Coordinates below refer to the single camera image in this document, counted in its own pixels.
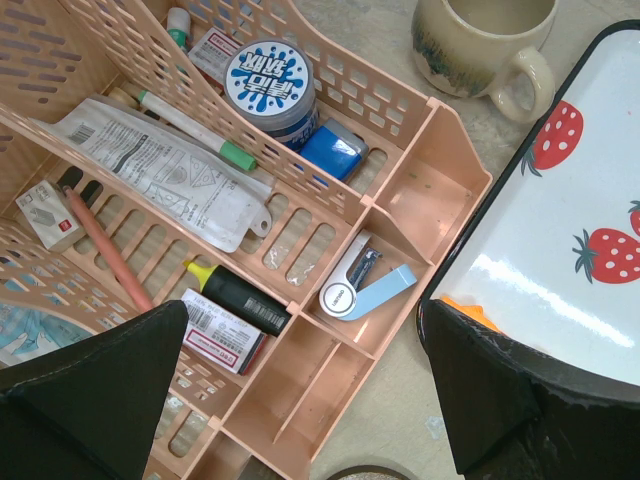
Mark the yellow highlighter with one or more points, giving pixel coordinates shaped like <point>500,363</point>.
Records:
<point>240,297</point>

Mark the green tipped white marker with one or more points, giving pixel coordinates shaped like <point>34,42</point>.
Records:
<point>215,142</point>

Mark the white strawberry tray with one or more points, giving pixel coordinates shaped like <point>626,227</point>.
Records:
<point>552,255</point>

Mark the white instruction packet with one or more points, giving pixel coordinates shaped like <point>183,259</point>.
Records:
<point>192,185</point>

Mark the orange fish cake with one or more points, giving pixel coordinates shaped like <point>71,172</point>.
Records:
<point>475,312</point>

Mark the pink desk organizer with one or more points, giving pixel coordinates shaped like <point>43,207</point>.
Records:
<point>98,92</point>

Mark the red white staples box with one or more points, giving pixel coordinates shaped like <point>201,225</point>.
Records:
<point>212,53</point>

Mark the beige ceramic mug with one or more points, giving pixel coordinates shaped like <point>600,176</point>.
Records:
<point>471,49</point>

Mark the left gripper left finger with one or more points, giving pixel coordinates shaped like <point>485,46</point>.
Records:
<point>90,410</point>

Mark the white red label box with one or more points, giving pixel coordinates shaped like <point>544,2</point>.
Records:
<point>219,335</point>

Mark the brown wooden coaster left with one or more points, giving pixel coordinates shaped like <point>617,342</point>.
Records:
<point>368,472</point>

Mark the salmon pink pencil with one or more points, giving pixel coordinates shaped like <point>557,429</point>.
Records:
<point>106,248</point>

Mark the light blue printed packet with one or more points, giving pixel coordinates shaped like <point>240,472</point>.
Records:
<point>27,334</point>

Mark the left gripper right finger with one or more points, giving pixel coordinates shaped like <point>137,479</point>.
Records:
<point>512,412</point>

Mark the round blue white tin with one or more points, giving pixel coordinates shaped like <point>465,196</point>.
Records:
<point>270,83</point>

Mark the blue eraser block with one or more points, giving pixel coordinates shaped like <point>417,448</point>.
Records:
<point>335,149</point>

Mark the small white eraser box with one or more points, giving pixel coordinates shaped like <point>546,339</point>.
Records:
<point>45,209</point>

